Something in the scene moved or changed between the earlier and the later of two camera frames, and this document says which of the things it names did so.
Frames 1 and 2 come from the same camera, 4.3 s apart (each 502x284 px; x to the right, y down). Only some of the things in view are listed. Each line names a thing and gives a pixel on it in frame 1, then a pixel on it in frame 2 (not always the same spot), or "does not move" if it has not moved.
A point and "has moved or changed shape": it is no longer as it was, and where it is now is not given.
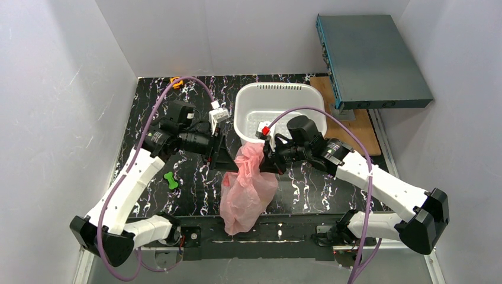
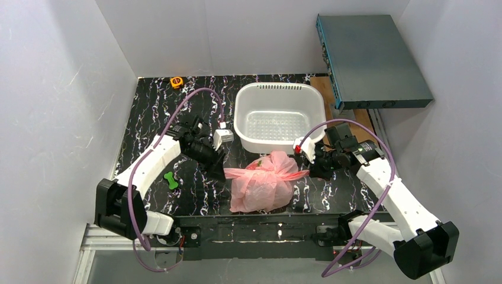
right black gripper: [272, 153] -> [318, 161]
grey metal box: [369, 64] does not move
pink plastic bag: [247, 193] has moved or changed shape
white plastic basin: [262, 102] does not move
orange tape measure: [177, 85] does not move
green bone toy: [172, 184] does not move
